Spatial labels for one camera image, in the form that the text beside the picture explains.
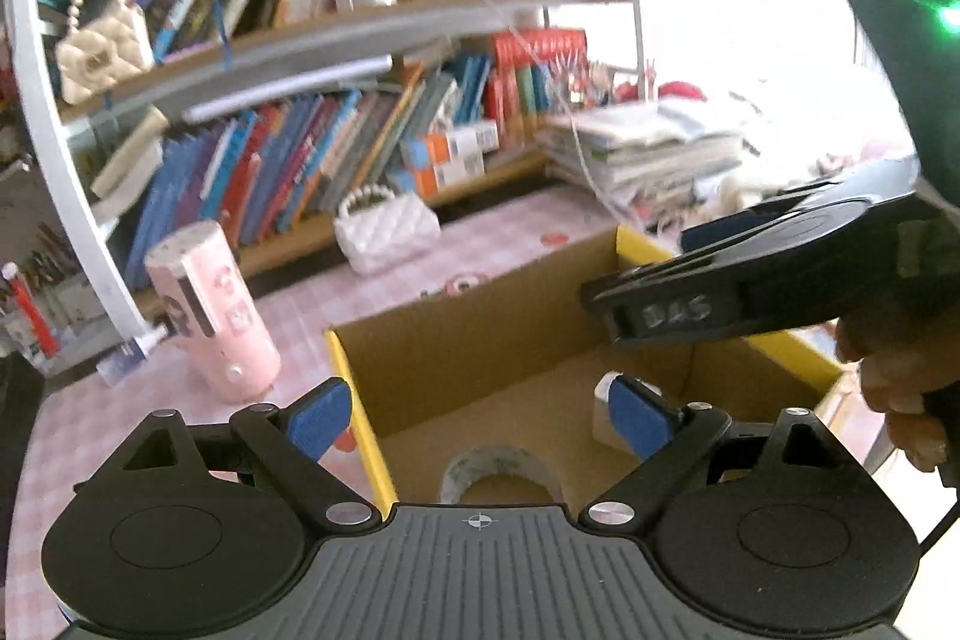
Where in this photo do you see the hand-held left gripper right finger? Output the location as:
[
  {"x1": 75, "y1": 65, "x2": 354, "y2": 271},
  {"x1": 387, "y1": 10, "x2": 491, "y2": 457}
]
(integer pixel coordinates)
[{"x1": 586, "y1": 374, "x2": 875, "y2": 530}]

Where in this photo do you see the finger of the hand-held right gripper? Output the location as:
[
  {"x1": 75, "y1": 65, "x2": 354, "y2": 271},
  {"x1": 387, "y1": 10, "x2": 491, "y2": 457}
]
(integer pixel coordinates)
[
  {"x1": 581, "y1": 256, "x2": 751, "y2": 350},
  {"x1": 679, "y1": 179, "x2": 845, "y2": 253}
]

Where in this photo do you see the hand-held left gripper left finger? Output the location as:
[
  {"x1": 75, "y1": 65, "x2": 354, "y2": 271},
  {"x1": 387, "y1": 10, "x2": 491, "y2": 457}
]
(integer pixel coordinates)
[{"x1": 75, "y1": 377, "x2": 380, "y2": 532}]

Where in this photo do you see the cardboard box with yellow edges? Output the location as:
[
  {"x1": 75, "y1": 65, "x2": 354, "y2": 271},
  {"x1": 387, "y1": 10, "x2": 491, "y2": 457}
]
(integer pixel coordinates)
[{"x1": 324, "y1": 226, "x2": 848, "y2": 513}]

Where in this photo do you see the person's right hand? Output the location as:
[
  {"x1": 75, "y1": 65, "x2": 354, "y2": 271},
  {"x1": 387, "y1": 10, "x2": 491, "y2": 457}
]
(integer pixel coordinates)
[{"x1": 835, "y1": 316, "x2": 950, "y2": 472}]

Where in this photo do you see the small white item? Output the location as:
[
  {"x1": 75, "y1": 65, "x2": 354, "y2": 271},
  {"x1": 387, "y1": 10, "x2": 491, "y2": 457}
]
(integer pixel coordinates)
[{"x1": 594, "y1": 372, "x2": 625, "y2": 447}]

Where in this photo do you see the stack of papers and magazines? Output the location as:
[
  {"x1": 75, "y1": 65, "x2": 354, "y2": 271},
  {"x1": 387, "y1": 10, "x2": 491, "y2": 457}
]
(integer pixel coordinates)
[{"x1": 534, "y1": 101, "x2": 745, "y2": 217}]

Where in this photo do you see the grey tape roll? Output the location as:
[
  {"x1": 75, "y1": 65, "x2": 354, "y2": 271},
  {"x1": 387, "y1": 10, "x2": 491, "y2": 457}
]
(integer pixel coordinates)
[{"x1": 441, "y1": 445, "x2": 565, "y2": 506}]

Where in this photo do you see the pink cylindrical humidifier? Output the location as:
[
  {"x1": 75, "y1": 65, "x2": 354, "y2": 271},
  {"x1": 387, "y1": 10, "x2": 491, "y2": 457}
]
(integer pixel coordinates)
[{"x1": 145, "y1": 220, "x2": 282, "y2": 402}]

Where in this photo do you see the white quilted purse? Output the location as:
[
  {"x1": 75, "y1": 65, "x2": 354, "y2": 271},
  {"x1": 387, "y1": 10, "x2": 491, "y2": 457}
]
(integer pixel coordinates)
[{"x1": 334, "y1": 185, "x2": 441, "y2": 278}]

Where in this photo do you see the pink checkered tablecloth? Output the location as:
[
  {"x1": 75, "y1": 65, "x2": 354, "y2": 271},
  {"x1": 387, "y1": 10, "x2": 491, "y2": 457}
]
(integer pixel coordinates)
[{"x1": 0, "y1": 182, "x2": 676, "y2": 618}]

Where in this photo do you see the orange and white carton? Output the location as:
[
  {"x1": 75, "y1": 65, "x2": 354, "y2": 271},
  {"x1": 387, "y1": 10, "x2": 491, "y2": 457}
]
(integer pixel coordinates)
[
  {"x1": 411, "y1": 149, "x2": 487, "y2": 199},
  {"x1": 400, "y1": 119, "x2": 500, "y2": 167}
]

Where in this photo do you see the row of blue and red books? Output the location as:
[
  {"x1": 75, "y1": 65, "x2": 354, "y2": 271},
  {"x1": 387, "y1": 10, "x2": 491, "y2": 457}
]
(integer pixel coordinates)
[{"x1": 124, "y1": 56, "x2": 496, "y2": 290}]

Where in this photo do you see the red and white pen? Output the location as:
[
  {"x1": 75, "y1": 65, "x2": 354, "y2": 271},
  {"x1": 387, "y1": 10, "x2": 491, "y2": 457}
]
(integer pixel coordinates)
[{"x1": 2, "y1": 263, "x2": 62, "y2": 358}]

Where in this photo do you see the beige paperback book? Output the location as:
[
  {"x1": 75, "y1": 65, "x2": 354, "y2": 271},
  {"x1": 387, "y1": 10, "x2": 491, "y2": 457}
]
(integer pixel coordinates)
[{"x1": 90, "y1": 107, "x2": 171, "y2": 200}]

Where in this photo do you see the white bookshelf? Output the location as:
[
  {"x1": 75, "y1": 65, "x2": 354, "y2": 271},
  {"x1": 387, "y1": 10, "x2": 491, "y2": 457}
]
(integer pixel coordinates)
[{"x1": 4, "y1": 0, "x2": 655, "y2": 345}]

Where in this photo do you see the cream quilted purse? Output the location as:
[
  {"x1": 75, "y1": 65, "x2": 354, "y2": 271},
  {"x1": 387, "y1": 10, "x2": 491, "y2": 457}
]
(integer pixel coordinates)
[{"x1": 55, "y1": 0, "x2": 156, "y2": 106}]

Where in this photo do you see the white hanging cable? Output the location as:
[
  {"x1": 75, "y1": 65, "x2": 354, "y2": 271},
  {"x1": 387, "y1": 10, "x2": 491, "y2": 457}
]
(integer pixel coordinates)
[{"x1": 397, "y1": 0, "x2": 646, "y2": 221}]

